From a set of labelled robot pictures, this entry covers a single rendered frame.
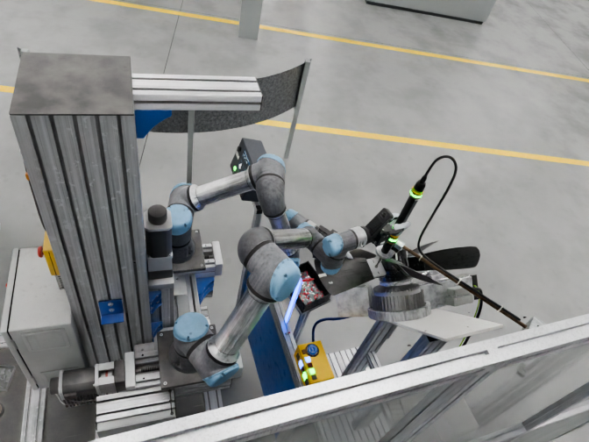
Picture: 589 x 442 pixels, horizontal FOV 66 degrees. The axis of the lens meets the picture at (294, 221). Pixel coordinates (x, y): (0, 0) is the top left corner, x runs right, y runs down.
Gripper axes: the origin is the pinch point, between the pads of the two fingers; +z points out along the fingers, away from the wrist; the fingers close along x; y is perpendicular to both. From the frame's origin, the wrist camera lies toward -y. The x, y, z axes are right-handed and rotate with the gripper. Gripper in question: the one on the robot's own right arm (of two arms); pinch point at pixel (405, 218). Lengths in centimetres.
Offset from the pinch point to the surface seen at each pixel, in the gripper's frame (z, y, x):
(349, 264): -12.2, 31.1, -5.7
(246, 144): -26, 25, -83
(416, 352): 1, 47, 35
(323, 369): -42, 42, 27
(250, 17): 134, 125, -401
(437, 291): 23.3, 38.4, 17.9
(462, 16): 506, 146, -409
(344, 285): -19.8, 31.4, 2.6
